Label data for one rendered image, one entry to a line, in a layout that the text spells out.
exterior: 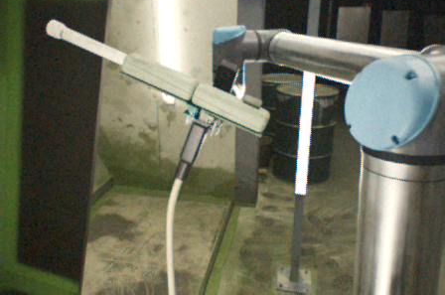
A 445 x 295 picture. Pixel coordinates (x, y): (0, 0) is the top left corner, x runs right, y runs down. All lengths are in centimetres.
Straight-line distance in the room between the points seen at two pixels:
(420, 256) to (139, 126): 267
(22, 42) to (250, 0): 170
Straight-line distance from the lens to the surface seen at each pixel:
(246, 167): 290
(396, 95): 47
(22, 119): 143
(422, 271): 58
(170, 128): 294
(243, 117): 68
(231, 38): 94
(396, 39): 770
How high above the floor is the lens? 154
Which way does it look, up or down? 17 degrees down
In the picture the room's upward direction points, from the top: straight up
